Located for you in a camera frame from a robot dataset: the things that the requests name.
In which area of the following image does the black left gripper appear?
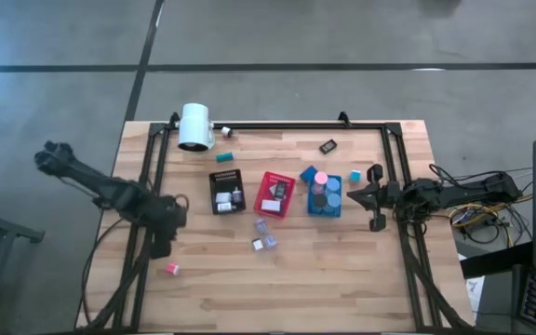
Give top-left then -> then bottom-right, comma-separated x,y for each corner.
149,197 -> 190,260

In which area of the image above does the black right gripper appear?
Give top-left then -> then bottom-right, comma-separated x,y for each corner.
346,162 -> 407,233

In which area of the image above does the pink capped hourglass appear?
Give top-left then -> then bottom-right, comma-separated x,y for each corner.
312,170 -> 329,196

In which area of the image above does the blue plastic basket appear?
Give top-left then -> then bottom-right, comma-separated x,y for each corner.
305,172 -> 343,219

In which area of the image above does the dark blue rectangular block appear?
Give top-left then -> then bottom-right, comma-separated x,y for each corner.
298,165 -> 318,183

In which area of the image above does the black plastic basket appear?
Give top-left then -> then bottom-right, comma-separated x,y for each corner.
208,168 -> 248,217

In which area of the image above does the red plastic basket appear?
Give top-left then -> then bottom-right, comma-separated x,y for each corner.
252,170 -> 298,220

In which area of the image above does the purple capped hourglass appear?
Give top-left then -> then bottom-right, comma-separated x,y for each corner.
252,217 -> 279,250

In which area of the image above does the white cylindrical lamp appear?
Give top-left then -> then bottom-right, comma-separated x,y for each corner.
177,102 -> 217,153

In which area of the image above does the white paper sheet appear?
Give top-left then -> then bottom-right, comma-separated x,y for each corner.
457,253 -> 487,309

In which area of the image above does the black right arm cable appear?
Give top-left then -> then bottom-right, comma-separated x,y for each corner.
428,162 -> 464,187

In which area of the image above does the black power cable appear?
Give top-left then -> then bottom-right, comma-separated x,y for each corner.
80,216 -> 127,327

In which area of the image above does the yellow cable bundle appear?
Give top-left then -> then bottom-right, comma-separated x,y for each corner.
448,203 -> 534,248

